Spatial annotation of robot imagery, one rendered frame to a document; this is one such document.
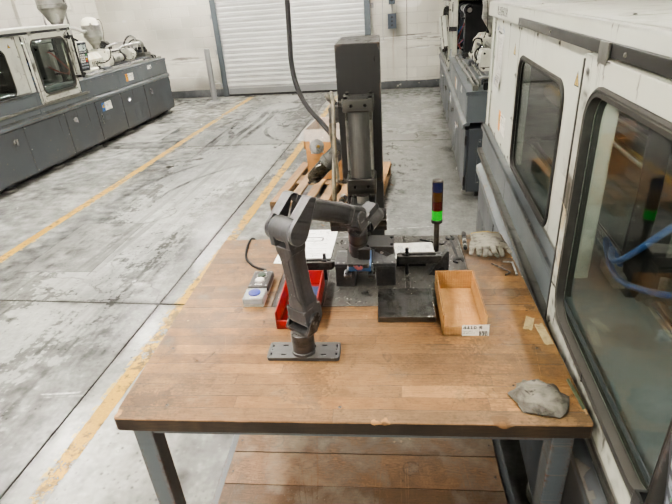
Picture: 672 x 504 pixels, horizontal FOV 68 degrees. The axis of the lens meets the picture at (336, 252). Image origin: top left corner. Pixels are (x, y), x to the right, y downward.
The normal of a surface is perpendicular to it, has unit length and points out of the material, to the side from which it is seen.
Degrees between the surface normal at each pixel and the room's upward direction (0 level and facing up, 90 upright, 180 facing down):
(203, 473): 0
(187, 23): 90
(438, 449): 0
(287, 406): 0
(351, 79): 90
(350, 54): 90
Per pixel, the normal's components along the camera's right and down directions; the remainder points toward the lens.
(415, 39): -0.14, 0.47
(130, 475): -0.07, -0.89
